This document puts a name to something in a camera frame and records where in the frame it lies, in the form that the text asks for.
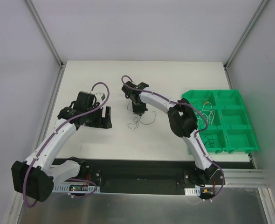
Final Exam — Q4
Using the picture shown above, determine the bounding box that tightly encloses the white thin cable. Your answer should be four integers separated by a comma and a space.
193, 102, 216, 130

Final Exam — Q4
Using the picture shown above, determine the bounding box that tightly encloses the black thin cable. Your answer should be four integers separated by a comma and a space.
201, 134, 220, 149

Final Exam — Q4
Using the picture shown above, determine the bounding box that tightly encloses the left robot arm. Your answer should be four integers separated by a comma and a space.
11, 91, 112, 204

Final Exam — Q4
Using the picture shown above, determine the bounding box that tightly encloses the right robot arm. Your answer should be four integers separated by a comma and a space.
121, 81, 219, 187

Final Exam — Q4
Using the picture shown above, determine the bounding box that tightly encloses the green compartment tray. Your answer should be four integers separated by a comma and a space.
182, 90, 260, 154

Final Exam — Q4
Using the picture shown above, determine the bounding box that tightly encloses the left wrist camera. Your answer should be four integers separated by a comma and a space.
91, 92, 106, 104

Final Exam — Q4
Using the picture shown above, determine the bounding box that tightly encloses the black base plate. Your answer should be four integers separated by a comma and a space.
86, 159, 224, 195

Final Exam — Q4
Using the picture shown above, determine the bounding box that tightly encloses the white slotted cable duct left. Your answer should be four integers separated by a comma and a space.
52, 183, 100, 194

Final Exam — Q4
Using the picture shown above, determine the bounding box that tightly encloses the white slotted cable duct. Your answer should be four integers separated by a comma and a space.
52, 183, 100, 194
184, 188, 201, 196

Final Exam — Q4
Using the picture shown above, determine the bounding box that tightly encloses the aluminium frame post left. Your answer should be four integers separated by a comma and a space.
23, 0, 64, 68

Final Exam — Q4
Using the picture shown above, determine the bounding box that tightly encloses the aluminium frame post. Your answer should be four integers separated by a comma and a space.
224, 0, 271, 70
23, 0, 64, 68

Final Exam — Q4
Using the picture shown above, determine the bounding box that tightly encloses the white slotted cable duct right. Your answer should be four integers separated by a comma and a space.
184, 188, 201, 196

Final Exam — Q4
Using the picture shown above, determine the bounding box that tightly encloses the aluminium front rail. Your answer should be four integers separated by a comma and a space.
223, 169, 271, 187

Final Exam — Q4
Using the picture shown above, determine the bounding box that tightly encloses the aluminium frame post right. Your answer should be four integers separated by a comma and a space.
224, 0, 271, 70

